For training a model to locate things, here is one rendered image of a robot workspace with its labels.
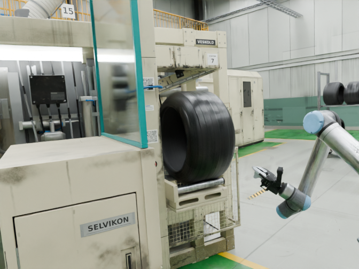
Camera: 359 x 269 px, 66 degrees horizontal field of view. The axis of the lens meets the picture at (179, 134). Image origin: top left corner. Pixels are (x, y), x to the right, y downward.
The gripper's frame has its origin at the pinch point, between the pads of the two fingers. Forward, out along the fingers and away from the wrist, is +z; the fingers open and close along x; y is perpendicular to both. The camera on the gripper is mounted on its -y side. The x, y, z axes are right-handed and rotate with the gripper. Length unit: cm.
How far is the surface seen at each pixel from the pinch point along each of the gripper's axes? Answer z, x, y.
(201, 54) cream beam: 67, 53, -22
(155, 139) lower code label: 57, -18, 9
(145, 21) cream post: 95, 3, -38
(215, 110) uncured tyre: 37.1, 0.7, -16.7
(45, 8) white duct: 145, -11, -20
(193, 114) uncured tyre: 45.8, -9.0, -12.7
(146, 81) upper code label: 77, -9, -14
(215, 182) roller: 13.4, -6.9, 20.1
